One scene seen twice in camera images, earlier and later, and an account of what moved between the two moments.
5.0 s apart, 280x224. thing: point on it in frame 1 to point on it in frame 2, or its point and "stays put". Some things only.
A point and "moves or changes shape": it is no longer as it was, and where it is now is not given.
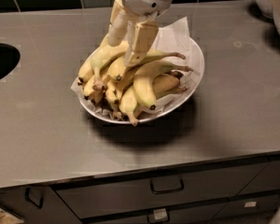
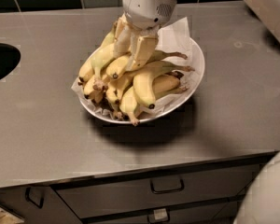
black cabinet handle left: [41, 201] stays put
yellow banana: [103, 54] stays put
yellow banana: [154, 55] moves or changes shape
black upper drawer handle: [167, 190] stays put
